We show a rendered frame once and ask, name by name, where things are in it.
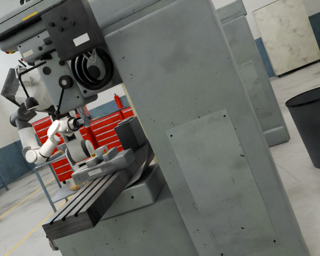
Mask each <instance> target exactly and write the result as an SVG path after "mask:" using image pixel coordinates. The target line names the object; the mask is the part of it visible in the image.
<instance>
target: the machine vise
mask: <svg viewBox="0 0 320 256"><path fill-rule="evenodd" d="M102 157H103V160H102V161H101V162H100V163H99V164H98V165H96V166H94V167H91V168H88V167H87V165H84V166H82V167H81V168H79V169H78V170H77V171H76V172H74V173H73V174H72V175H71V176H72V178H73V180H74V182H75V185H79V184H82V183H85V182H88V181H90V180H93V179H96V178H99V177H102V176H104V175H107V174H110V173H113V172H116V171H119V170H121V169H124V168H127V167H129V165H130V164H131V163H132V162H133V161H134V160H135V159H136V158H135V155H134V153H133V151H132V149H131V148H130V149H127V150H124V151H122V152H118V149H117V147H113V148H111V149H110V150H109V151H107V153H106V154H104V155H103V156H102Z"/></svg>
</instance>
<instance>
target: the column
mask: <svg viewBox="0 0 320 256"><path fill-rule="evenodd" d="M105 41H106V44H107V46H108V49H109V51H110V53H111V55H112V58H113V60H114V62H115V65H116V67H117V69H118V71H119V74H120V76H121V78H122V81H123V83H124V85H125V88H126V90H127V92H128V94H129V97H130V99H131V101H132V103H133V106H134V108H135V110H136V113H137V115H138V118H139V120H140V122H141V125H142V127H143V129H144V131H145V134H146V136H147V138H148V141H149V143H150V145H151V147H152V150H153V152H154V154H155V157H156V159H157V161H158V164H159V166H160V168H161V170H162V173H163V175H164V177H165V179H166V182H167V184H168V186H169V189H170V191H171V193H172V195H173V198H174V200H175V202H176V205H177V207H178V209H179V212H180V214H181V216H182V218H183V221H184V223H185V225H186V228H187V230H188V232H189V234H190V237H191V239H192V241H193V243H194V246H195V248H196V250H197V253H198V255H199V256H310V253H309V251H308V248H307V245H306V243H305V240H304V237H303V235H302V232H301V230H300V227H299V224H298V222H297V219H296V217H295V214H294V211H293V209H292V206H291V204H290V201H289V199H288V196H287V194H286V191H285V188H284V186H283V183H282V181H281V178H280V175H279V172H278V170H277V167H276V165H275V162H274V159H273V157H272V154H271V152H270V149H269V146H268V144H267V141H266V139H265V136H264V133H263V131H262V128H261V126H260V123H259V121H258V118H257V115H256V113H255V110H254V108H253V105H252V103H251V100H250V97H249V95H248V92H247V90H246V87H245V85H244V82H243V79H242V77H241V74H240V72H239V69H238V66H237V64H236V61H235V59H234V56H233V53H232V51H231V48H230V46H229V43H228V40H227V38H226V35H225V32H224V30H223V27H222V25H221V22H220V20H219V17H218V14H217V12H216V9H215V7H214V4H213V2H212V0H177V1H175V2H173V3H171V4H169V5H167V6H165V7H163V8H161V9H159V10H156V11H154V12H152V13H150V14H148V15H146V16H144V17H142V18H140V19H138V20H136V21H134V22H132V23H130V24H128V25H126V26H124V27H122V28H120V29H118V30H116V31H114V32H112V33H110V34H108V35H106V36H105Z"/></svg>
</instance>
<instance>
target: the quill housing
mask: <svg viewBox="0 0 320 256"><path fill-rule="evenodd" d="M48 54H51V56H52V59H51V60H46V64H44V65H41V66H39V67H37V70H38V72H39V74H40V76H41V78H42V80H43V83H44V85H45V87H46V89H47V91H48V93H49V95H50V97H51V100H52V102H53V104H54V106H55V108H56V110H57V107H58V103H59V99H60V95H61V91H62V88H61V87H60V85H59V83H58V81H59V78H60V77H61V76H63V75H69V76H70V77H71V78H72V79H73V85H72V87H71V88H68V89H64V93H63V97H62V101H61V106H60V110H59V111H60V114H65V113H68V112H70V111H72V110H75V109H77V108H79V107H82V106H84V105H87V104H89V103H91V102H94V101H96V100H97V99H98V94H95V95H92V96H90V97H87V98H85V97H84V96H83V95H82V93H81V91H80V88H79V86H78V84H77V82H76V80H75V78H74V77H73V74H72V71H71V69H70V66H69V64H68V62H67V61H65V65H64V66H60V65H59V61H60V58H59V56H58V53H57V51H56V50H54V51H52V52H50V53H48ZM41 62H43V61H41V60H40V58H38V59H37V60H36V61H35V65H37V64H39V63H41Z"/></svg>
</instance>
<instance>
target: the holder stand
mask: <svg viewBox="0 0 320 256"><path fill-rule="evenodd" d="M117 125H118V126H116V127H115V128H114V129H115V131H116V134H117V136H118V138H119V140H120V143H121V145H122V147H123V149H124V150H127V149H130V148H131V149H132V150H133V149H135V148H138V147H140V146H141V145H142V144H143V143H144V141H145V140H146V139H147V138H146V136H145V134H144V131H143V129H142V127H141V124H140V122H139V120H138V118H137V116H136V117H129V118H127V119H124V120H122V121H121V122H120V123H118V124H117Z"/></svg>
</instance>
